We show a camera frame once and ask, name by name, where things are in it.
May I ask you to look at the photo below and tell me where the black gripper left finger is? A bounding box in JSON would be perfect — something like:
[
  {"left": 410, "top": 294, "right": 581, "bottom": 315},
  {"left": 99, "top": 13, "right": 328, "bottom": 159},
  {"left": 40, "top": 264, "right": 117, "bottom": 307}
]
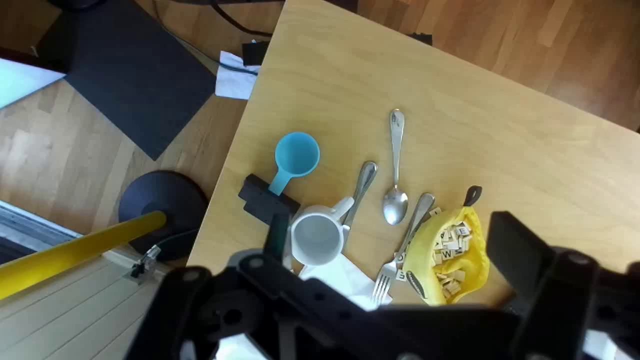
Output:
[{"left": 127, "top": 211, "right": 377, "bottom": 360}]

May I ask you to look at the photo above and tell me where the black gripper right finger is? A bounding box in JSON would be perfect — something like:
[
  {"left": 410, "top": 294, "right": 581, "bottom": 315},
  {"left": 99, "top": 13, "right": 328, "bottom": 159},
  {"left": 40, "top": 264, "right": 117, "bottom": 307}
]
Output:
[{"left": 488, "top": 210, "right": 640, "bottom": 360}]

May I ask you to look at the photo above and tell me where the white paper towel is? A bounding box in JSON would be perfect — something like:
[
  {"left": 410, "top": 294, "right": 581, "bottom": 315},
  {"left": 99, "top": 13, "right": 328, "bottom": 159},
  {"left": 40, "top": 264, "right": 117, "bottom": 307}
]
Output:
[{"left": 296, "top": 256, "right": 396, "bottom": 313}]

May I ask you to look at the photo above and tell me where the white ceramic mug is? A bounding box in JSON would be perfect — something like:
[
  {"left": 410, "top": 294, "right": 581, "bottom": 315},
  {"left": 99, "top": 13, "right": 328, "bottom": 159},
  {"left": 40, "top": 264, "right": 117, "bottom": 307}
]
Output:
[{"left": 288, "top": 196, "right": 356, "bottom": 267}]

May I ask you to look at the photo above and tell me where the small metal clamp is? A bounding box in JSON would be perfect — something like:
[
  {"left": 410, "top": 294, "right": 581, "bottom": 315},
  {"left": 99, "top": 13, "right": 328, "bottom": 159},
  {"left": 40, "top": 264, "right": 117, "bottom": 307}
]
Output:
[{"left": 129, "top": 243, "right": 165, "bottom": 279}]

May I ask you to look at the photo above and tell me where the yellow bag of chips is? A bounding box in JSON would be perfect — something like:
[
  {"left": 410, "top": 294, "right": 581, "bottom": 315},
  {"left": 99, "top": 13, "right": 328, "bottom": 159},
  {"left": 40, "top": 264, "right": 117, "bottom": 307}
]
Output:
[{"left": 403, "top": 206, "right": 492, "bottom": 307}]

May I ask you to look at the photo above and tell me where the black rectangular block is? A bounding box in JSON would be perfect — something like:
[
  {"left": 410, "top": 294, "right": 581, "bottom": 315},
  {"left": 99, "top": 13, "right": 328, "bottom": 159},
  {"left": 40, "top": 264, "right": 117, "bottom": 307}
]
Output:
[{"left": 237, "top": 172, "right": 302, "bottom": 228}]

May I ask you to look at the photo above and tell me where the black round stand base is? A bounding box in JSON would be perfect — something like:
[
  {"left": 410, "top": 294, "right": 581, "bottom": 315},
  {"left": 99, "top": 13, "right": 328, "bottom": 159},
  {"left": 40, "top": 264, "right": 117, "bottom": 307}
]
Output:
[{"left": 117, "top": 168, "right": 210, "bottom": 264}]

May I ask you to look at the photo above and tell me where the yellow pole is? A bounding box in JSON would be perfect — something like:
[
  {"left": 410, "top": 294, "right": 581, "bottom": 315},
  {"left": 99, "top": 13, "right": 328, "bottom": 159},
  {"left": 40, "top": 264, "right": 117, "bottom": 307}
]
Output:
[{"left": 0, "top": 210, "right": 169, "bottom": 304}]

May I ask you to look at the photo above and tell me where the silver fork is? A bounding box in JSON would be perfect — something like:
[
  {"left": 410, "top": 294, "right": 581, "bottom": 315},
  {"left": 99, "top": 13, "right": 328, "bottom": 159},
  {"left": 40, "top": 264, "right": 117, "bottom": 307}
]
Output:
[{"left": 371, "top": 191, "right": 439, "bottom": 304}]

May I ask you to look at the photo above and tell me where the blue plastic measuring cup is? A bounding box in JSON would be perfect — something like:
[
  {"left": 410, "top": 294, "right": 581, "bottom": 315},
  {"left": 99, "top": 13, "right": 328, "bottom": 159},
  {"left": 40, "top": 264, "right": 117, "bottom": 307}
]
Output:
[{"left": 267, "top": 130, "right": 325, "bottom": 198}]

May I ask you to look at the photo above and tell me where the silver spoon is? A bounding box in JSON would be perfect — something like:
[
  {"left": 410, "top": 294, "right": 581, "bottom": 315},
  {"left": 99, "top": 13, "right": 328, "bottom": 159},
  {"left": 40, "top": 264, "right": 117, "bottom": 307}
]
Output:
[{"left": 381, "top": 106, "right": 412, "bottom": 225}]

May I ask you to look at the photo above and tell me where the white paper sheet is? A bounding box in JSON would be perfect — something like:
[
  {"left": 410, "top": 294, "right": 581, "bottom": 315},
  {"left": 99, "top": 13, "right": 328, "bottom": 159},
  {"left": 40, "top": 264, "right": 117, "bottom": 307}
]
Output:
[{"left": 215, "top": 48, "right": 262, "bottom": 101}]

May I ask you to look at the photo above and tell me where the small black box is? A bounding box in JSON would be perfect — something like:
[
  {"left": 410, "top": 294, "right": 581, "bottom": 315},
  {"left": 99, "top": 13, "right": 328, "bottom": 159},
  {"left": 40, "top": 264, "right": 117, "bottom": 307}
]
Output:
[{"left": 240, "top": 38, "right": 272, "bottom": 67}]

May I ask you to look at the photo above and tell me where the white flat board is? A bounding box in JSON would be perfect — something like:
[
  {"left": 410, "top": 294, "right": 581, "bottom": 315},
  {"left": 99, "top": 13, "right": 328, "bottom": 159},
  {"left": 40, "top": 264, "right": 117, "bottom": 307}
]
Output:
[{"left": 0, "top": 55, "right": 69, "bottom": 111}]

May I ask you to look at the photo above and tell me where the thick-handled silver utensil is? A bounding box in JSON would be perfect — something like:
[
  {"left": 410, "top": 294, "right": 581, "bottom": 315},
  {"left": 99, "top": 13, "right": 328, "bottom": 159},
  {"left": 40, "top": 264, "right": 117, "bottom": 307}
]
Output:
[{"left": 338, "top": 159, "right": 381, "bottom": 228}]

